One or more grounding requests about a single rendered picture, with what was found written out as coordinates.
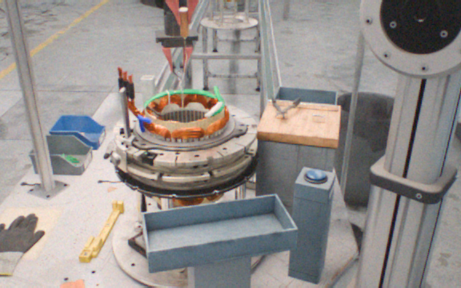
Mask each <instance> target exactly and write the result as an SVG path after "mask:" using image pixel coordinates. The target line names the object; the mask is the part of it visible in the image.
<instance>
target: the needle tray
mask: <svg viewBox="0 0 461 288"><path fill-rule="evenodd" d="M141 216H142V232H143V238H144V244H145V247H146V254H147V260H148V266H149V271H150V273H154V272H159V271H164V270H173V269H178V268H183V267H187V280H188V288H251V260H252V257H253V256H258V255H263V254H272V253H277V252H282V251H287V250H296V247H297V238H298V228H297V226H296V225H295V223H294V222H293V220H292V217H291V216H290V215H289V214H288V213H287V211H286V209H285V207H284V206H283V204H282V203H281V201H280V200H279V197H278V196H277V194H271V195H264V196H258V197H253V198H240V199H235V200H229V201H223V202H212V203H206V204H200V205H193V206H182V207H176V208H170V209H164V210H153V211H147V212H141Z"/></svg>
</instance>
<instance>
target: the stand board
mask: <svg viewBox="0 0 461 288"><path fill-rule="evenodd" d="M275 111H276V109H275V107H274V106H269V102H268V103H267V107H266V109H265V110H264V113H263V116H262V118H261V120H260V122H259V125H258V134H257V140H263V141H270V142H284V143H293V144H300V145H308V146H322V147H330V148H338V144H339V126H340V115H341V106H339V109H338V111H329V110H312V109H303V108H293V109H291V110H288V111H287V112H288V114H287V119H281V118H275ZM313 114H321V115H326V116H325V122H324V123H323V122H312V118H313Z"/></svg>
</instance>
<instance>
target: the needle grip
mask: <svg viewBox="0 0 461 288"><path fill-rule="evenodd" d="M187 12H188V9H187V8H186V7H181V8H180V9H179V17H180V35H181V36H182V37H183V38H186V37H188V36H189V27H188V19H187Z"/></svg>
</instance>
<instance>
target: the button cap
mask: <svg viewBox="0 0 461 288"><path fill-rule="evenodd" d="M307 178H308V179H309V180H311V181H314V182H321V181H323V180H325V178H326V174H325V172H324V171H323V170H320V169H310V170H308V171H307Z"/></svg>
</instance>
